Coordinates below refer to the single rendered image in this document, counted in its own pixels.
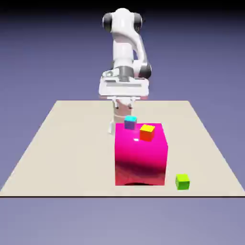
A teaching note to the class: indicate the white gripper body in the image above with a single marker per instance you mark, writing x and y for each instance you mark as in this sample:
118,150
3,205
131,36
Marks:
124,90

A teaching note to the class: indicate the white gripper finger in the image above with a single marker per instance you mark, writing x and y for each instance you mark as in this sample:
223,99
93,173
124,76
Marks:
131,103
115,103

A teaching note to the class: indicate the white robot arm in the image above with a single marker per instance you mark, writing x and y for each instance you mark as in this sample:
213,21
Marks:
122,51

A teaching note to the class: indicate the small blue cube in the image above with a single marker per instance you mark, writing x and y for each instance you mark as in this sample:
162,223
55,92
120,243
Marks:
130,123

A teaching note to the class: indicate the small orange cube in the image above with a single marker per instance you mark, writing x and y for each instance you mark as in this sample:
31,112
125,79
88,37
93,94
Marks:
147,134

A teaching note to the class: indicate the small green cube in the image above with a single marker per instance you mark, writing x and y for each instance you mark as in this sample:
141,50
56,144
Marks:
182,181

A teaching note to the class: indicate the large pink box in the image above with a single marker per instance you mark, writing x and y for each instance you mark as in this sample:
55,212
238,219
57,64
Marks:
140,158

